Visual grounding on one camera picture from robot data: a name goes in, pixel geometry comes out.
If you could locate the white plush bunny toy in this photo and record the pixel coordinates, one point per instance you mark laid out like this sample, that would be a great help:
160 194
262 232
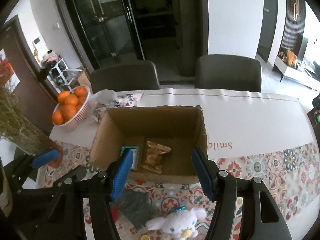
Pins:
179 223

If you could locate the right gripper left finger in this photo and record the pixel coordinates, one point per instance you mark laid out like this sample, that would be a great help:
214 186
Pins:
117 174

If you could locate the dark dining chair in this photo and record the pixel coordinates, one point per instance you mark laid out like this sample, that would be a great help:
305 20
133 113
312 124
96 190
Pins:
139 75
228 72

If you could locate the black glass cabinet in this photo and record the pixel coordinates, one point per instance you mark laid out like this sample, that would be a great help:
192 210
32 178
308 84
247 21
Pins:
165 32

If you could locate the white shoe rack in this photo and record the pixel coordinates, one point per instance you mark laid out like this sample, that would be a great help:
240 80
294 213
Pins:
58 72

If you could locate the green textured cloth pouch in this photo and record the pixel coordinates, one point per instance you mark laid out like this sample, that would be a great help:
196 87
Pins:
136 207

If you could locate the glass vase with dried plants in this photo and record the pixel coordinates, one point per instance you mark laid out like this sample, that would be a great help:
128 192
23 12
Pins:
19 130

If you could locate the floral tissue box cover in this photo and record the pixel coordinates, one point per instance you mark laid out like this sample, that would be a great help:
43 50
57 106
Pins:
108 99

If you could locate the yellow ring toy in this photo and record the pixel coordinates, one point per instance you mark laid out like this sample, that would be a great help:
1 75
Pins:
144 237

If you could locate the white tv console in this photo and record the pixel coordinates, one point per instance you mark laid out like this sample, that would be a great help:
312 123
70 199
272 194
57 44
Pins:
291 73

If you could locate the left dark dining chair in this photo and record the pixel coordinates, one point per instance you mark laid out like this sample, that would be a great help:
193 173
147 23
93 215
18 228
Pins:
139 75

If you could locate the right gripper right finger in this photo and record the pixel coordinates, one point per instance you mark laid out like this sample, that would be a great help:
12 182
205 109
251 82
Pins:
204 173

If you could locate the right dark dining chair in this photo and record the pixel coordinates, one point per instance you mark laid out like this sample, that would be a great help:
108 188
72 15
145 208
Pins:
228 72

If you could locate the white plastic fruit basket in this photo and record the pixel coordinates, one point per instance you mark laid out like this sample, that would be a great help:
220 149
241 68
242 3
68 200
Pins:
73 108

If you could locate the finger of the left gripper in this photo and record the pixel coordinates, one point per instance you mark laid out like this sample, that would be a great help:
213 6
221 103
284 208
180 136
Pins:
51 158

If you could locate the brown snack packet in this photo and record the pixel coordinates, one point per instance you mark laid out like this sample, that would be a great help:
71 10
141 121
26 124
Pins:
154 156

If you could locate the brown cardboard box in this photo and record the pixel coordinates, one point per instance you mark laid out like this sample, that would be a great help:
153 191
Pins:
165 137

